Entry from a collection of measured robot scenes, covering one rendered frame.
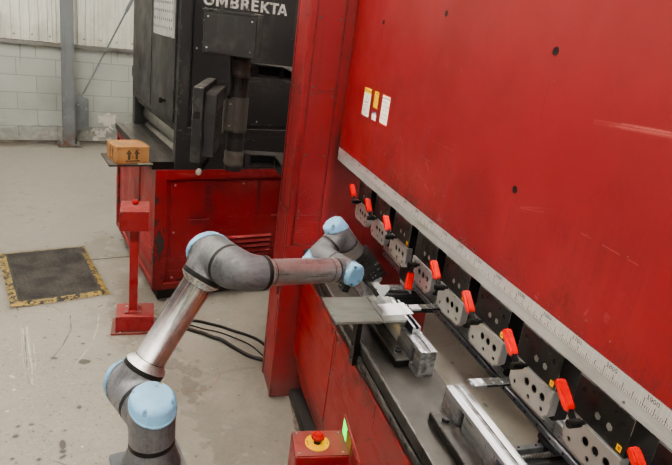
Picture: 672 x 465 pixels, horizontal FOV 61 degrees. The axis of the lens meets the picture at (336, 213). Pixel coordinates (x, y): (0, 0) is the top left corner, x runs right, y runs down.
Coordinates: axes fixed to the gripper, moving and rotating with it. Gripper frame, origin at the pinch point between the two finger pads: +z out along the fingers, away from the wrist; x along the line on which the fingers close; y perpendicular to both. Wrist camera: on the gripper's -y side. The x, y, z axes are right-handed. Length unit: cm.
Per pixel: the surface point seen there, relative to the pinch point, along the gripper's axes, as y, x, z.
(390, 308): 1.4, 0.6, 7.3
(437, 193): 33.6, -16.1, -29.7
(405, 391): -10.6, -30.3, 13.8
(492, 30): 65, -29, -67
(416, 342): 1.6, -17.3, 11.6
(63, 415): -156, 84, 6
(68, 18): -103, 639, -161
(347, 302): -10.0, 6.2, -2.0
